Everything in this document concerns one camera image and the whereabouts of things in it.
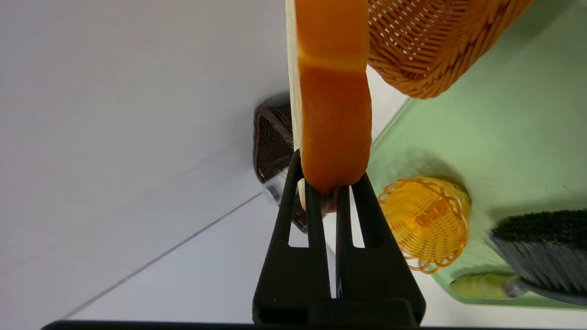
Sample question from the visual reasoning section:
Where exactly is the grey brush with green handle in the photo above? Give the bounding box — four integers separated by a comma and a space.
449, 209, 587, 307

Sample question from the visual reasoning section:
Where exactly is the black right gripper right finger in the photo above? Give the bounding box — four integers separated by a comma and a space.
335, 172, 426, 324

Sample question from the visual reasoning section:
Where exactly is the light green plastic tray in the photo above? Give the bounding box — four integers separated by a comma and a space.
366, 0, 587, 310

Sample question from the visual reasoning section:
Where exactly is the orange wicker basket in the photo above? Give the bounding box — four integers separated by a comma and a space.
367, 0, 535, 100

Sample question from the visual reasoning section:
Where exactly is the toy bread slice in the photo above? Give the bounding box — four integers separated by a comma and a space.
285, 0, 373, 214

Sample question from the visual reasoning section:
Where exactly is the small yellow wicker basket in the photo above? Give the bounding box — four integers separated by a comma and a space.
377, 176, 472, 275

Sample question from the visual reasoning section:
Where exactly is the dark brown wicker basket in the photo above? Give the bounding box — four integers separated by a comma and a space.
252, 94, 332, 234

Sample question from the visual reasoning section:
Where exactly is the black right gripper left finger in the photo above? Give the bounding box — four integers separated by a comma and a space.
252, 149, 332, 324

